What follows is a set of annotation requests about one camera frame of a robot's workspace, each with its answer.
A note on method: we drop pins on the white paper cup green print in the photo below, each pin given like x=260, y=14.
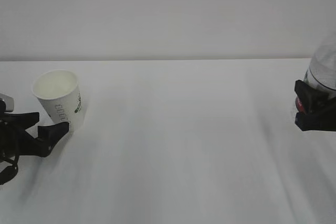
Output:
x=59, y=94

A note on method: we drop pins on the clear water bottle red label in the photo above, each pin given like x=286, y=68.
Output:
x=321, y=70

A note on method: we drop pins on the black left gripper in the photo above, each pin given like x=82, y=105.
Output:
x=14, y=134

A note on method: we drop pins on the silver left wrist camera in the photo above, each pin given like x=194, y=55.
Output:
x=7, y=103

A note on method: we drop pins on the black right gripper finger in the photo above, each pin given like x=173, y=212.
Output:
x=310, y=100
x=321, y=120

